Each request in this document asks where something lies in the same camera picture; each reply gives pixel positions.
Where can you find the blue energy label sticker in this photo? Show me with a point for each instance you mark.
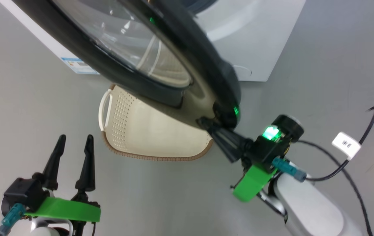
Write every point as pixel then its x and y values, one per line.
pixel 80 66

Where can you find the white front-load washing machine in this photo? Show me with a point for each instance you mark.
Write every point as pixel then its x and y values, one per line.
pixel 265 39

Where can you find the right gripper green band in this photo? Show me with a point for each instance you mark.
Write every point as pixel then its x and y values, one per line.
pixel 254 183

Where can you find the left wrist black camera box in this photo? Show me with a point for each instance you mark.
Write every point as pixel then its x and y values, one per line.
pixel 23 193

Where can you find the cream perforated laundry basket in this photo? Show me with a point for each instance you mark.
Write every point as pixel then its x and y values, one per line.
pixel 147 131

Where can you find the black-rimmed glass washer door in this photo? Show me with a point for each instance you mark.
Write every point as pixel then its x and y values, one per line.
pixel 206 65

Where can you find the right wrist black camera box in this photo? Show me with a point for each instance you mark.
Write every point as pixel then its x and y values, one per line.
pixel 267 149

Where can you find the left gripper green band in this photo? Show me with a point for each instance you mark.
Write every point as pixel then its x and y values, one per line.
pixel 65 209

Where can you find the round drain filter cover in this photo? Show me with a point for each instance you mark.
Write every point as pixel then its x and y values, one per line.
pixel 246 72

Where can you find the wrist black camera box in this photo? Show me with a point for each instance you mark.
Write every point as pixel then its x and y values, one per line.
pixel 267 149
pixel 23 193

